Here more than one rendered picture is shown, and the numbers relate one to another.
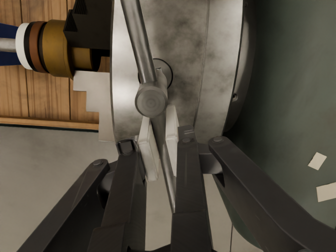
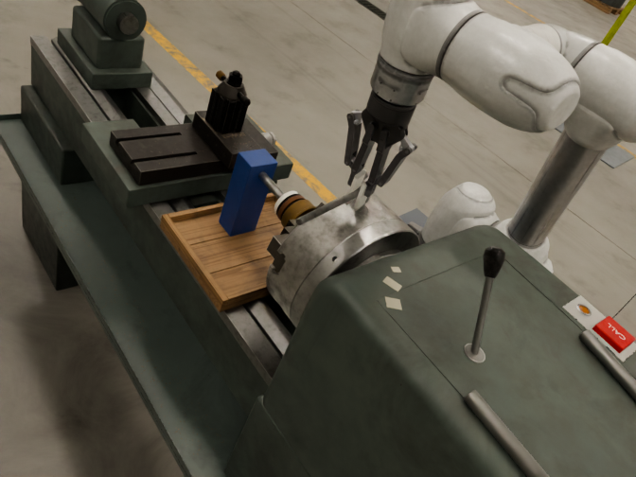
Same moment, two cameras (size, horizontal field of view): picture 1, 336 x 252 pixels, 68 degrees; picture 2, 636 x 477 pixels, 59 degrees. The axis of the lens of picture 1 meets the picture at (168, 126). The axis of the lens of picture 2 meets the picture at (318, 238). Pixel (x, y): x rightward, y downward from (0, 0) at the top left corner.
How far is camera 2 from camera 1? 0.99 m
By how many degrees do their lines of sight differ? 66
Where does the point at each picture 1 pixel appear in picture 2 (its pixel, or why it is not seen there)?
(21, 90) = (204, 237)
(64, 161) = not seen: outside the picture
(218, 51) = (388, 224)
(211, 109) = (367, 234)
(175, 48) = (375, 211)
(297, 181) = (380, 269)
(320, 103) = (413, 258)
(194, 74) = (373, 220)
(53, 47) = (306, 203)
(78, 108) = (220, 277)
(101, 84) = not seen: hidden behind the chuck
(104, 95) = not seen: hidden behind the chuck
